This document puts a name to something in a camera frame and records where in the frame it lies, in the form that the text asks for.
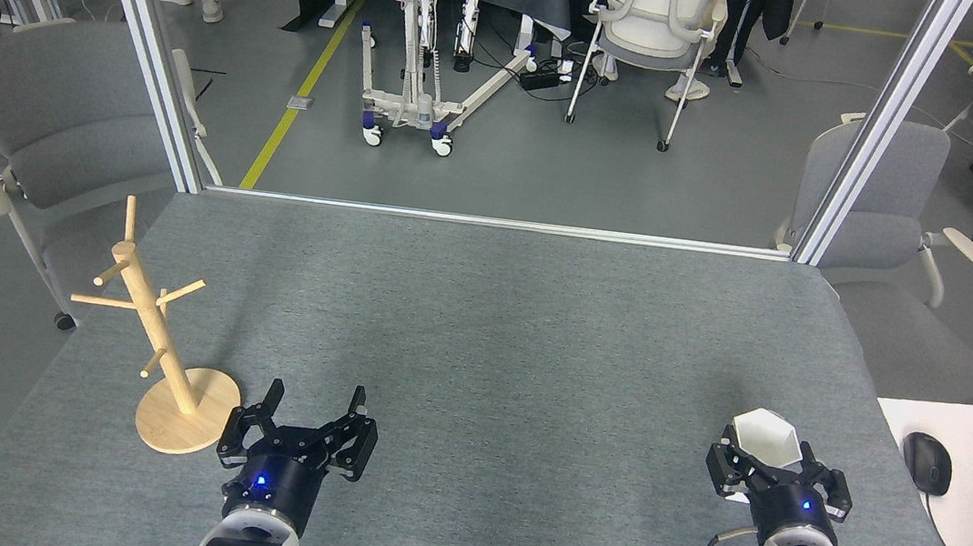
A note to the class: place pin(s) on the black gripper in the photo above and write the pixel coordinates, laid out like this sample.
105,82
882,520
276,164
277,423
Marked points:
280,478
789,509

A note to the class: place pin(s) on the silver frame crossbar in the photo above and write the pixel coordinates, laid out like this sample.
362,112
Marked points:
492,221

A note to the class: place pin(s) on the grey fabric chair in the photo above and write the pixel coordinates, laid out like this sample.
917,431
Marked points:
889,200
56,114

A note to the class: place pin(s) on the wooden cup rack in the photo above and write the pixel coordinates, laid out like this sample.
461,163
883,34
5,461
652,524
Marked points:
182,412

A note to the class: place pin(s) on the silver frame post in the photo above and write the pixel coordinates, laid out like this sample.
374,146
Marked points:
151,42
878,134

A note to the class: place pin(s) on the black power strip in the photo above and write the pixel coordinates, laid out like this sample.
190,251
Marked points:
540,78

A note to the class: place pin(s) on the black computer mouse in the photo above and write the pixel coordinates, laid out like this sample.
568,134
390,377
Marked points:
927,462

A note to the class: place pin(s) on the white faceted cup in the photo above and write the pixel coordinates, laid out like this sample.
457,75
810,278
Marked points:
765,438

